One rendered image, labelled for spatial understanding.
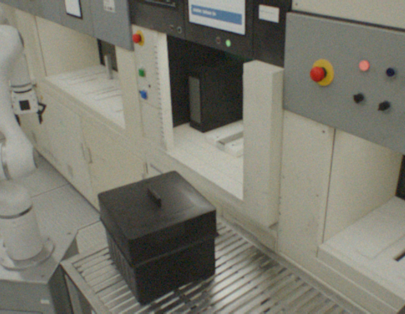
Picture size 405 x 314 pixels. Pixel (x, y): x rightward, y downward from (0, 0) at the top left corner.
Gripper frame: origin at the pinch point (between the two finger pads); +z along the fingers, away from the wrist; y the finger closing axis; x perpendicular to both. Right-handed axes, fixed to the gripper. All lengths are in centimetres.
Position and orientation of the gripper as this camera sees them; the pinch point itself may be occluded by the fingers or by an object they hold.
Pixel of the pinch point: (30, 122)
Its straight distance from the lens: 216.0
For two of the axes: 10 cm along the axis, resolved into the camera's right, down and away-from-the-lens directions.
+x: -2.3, -4.4, 8.7
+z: 0.3, 8.9, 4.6
